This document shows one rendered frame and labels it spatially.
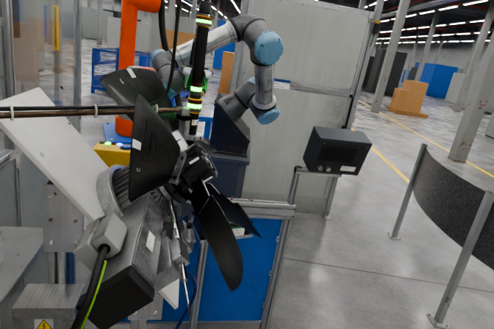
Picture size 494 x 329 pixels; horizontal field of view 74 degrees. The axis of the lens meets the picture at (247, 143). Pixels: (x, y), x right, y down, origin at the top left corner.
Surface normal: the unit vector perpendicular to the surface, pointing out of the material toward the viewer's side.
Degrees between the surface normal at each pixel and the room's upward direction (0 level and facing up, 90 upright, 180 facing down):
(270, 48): 112
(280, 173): 90
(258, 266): 90
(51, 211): 90
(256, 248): 90
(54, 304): 0
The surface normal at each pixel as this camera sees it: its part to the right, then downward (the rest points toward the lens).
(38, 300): 0.15, -0.94
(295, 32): 0.16, 0.33
